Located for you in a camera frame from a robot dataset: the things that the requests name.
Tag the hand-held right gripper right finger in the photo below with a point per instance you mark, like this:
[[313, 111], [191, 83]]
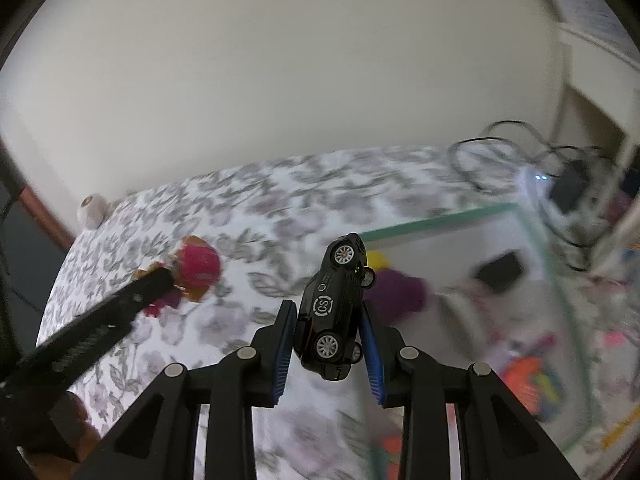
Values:
[[372, 360]]

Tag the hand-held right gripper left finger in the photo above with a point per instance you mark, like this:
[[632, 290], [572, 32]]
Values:
[[282, 355]]

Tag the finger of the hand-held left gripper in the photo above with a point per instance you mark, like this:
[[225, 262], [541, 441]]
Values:
[[110, 320]]

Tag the black toy car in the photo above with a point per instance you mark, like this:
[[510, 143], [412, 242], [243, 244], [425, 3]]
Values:
[[330, 305]]

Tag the purple round toy yellow cap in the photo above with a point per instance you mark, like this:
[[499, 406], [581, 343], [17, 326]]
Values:
[[400, 290]]

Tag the white smartwatch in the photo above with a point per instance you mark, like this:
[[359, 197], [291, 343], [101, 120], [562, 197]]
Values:
[[465, 310]]

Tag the doll with pink hair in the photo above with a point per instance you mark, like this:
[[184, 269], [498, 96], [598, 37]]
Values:
[[200, 265]]

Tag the person's left hand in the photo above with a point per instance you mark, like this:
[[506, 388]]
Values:
[[50, 467]]

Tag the dark cabinet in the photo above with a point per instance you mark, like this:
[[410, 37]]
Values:
[[20, 270]]

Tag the floral fleece blanket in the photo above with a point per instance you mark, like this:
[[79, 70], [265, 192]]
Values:
[[280, 185]]

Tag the white power strip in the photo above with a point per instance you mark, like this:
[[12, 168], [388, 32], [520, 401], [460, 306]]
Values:
[[532, 185]]

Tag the white shelf unit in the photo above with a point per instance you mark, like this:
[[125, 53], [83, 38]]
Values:
[[590, 45]]

